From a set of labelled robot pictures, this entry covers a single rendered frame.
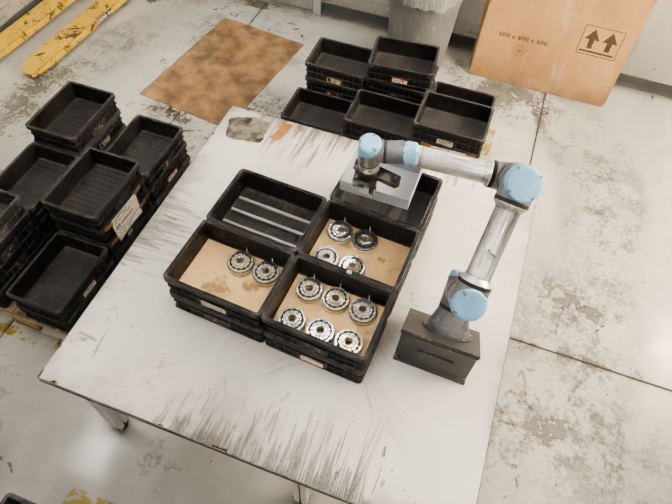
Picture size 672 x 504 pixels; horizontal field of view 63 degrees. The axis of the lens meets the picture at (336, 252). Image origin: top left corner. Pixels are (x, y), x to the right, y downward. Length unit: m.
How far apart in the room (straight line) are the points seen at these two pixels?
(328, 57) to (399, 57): 0.49
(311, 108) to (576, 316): 2.02
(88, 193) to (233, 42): 2.11
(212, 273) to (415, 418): 0.93
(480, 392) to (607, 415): 1.10
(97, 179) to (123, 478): 1.46
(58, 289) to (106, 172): 0.64
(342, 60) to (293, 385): 2.40
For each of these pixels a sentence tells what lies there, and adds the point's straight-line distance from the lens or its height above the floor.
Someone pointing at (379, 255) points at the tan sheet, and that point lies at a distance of 2.20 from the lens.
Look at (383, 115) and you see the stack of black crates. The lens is 3.45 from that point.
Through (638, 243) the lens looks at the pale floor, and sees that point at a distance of 3.80.
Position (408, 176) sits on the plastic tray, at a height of 1.05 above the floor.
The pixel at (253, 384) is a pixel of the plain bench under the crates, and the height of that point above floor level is 0.70.
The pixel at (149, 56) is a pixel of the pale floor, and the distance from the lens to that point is 4.66.
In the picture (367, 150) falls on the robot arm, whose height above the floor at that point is 1.41.
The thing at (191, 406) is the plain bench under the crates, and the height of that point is 0.70.
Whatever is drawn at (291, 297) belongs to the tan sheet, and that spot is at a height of 0.83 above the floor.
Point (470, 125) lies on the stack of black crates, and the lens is 3.33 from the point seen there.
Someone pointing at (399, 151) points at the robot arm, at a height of 1.40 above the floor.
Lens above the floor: 2.63
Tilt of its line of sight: 55 degrees down
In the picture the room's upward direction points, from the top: 4 degrees clockwise
